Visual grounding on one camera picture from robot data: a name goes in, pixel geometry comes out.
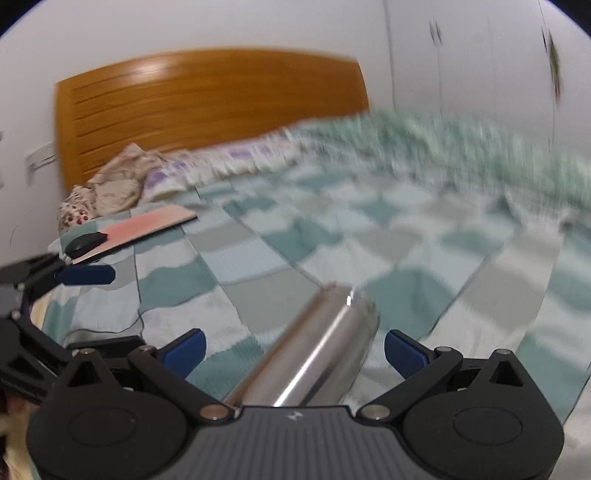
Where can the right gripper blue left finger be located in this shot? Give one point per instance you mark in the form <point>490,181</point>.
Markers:
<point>176,359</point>

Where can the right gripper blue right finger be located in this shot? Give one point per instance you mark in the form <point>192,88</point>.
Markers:
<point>414,361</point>

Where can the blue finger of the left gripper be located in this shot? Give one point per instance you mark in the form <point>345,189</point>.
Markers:
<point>86,275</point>

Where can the stainless steel cup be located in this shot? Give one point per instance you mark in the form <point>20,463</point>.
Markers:
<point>317,358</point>

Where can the black oval object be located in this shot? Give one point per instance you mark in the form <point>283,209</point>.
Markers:
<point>83,244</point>

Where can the red dotted white cloth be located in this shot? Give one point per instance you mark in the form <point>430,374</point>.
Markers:
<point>77,209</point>

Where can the pink book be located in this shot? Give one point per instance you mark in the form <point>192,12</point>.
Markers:
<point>136,228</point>

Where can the beige crumpled cloth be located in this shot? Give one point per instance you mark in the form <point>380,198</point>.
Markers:
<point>118,184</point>

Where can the teal checkered blanket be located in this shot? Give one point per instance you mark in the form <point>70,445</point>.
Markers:
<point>444,269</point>

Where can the purple floral pillow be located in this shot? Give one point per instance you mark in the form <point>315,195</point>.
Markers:
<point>184,169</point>

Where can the orange wooden headboard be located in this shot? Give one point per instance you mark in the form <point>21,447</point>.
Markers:
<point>192,99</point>

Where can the white wardrobe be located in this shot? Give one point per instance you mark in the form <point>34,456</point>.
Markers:
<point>487,59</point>

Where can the white wall socket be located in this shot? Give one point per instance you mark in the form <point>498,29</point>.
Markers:
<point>43,156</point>

